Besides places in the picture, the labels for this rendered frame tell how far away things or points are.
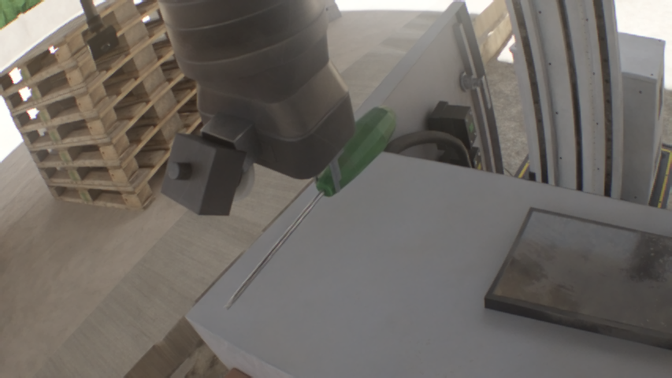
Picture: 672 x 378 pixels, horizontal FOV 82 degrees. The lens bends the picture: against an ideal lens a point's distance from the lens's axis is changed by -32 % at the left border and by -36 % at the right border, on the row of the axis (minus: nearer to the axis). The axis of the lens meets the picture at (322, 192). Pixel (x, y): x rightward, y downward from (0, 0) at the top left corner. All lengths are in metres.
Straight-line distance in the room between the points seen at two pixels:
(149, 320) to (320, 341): 1.65
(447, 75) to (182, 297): 1.41
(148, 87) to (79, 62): 0.49
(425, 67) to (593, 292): 0.43
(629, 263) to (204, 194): 0.24
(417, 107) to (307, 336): 0.37
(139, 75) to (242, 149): 2.24
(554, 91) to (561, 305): 1.24
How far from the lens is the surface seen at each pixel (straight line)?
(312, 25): 0.23
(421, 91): 0.63
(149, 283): 2.08
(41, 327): 2.39
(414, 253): 0.34
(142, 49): 2.49
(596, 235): 0.32
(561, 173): 1.65
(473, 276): 0.32
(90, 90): 2.28
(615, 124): 1.41
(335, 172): 0.33
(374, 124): 0.37
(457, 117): 0.62
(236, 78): 0.22
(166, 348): 1.85
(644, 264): 0.30
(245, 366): 0.36
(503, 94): 3.10
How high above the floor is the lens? 1.48
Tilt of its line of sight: 34 degrees down
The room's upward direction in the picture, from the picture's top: 22 degrees counter-clockwise
